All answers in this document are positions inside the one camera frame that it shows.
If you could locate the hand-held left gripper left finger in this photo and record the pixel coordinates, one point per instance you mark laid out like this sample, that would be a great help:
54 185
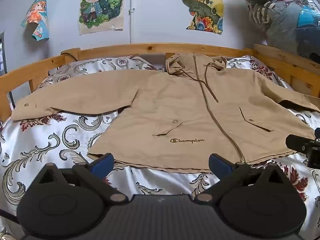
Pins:
103 162

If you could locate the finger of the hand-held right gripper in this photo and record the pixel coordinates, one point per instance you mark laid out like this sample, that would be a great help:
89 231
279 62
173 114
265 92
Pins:
296 142

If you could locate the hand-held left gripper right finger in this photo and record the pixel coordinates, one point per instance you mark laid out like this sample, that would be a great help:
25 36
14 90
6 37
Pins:
218 163

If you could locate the tan hooded zip jacket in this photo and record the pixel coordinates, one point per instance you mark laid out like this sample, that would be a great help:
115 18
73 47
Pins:
175 100

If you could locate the clear plastic bag of clothes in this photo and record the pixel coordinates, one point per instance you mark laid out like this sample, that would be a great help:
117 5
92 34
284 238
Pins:
287 17

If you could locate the floral white bedspread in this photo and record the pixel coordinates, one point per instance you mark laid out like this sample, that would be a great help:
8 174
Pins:
37 140

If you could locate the curled orange-haired cartoon poster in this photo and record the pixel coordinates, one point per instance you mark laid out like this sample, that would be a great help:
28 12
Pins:
36 15

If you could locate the wooden bed frame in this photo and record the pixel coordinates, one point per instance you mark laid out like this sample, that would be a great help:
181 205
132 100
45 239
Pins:
150 48

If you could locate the white wall pipe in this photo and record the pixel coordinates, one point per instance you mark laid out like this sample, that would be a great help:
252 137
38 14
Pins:
131 10

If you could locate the blond cartoon figure wall poster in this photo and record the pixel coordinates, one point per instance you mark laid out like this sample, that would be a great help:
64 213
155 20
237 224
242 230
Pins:
101 6

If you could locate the colourful landscape wall poster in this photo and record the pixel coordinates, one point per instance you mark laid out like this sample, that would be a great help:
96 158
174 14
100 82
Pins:
203 5

